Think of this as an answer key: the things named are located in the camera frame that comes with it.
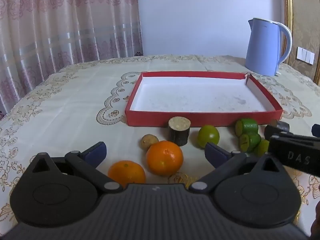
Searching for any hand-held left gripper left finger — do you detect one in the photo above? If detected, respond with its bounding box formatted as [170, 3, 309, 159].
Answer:
[31, 141, 123, 193]

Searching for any blue electric kettle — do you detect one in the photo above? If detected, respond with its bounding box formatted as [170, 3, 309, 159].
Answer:
[244, 17, 293, 77]

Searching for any pink patterned curtain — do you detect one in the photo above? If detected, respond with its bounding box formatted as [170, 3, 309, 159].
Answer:
[0, 0, 144, 115]

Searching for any brown longan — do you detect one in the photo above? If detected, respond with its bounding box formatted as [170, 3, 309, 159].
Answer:
[140, 134, 159, 152]

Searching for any green tomato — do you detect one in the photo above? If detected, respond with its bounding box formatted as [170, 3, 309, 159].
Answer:
[254, 139, 270, 157]
[197, 125, 220, 150]

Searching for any red shallow cardboard box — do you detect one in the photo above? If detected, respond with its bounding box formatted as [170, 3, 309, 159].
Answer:
[125, 71, 284, 127]

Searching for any dark eggplant piece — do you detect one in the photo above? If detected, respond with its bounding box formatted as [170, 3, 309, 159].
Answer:
[168, 116, 191, 147]

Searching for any cucumber end piece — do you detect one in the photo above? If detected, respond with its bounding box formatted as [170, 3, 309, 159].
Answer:
[238, 132, 262, 153]

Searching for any orange mandarin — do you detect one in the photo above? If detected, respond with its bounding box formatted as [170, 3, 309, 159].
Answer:
[146, 141, 184, 176]
[107, 160, 147, 188]

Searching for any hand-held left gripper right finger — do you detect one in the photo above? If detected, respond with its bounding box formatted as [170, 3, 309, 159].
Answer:
[189, 142, 283, 192]

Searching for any cut cucumber chunk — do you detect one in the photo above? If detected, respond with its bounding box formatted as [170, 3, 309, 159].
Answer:
[234, 118, 259, 137]

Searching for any white wall switch panel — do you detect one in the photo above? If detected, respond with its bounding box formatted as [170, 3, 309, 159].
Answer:
[296, 46, 316, 65]

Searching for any gold ornate frame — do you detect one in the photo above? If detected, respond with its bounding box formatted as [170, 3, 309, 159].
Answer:
[282, 0, 294, 63]

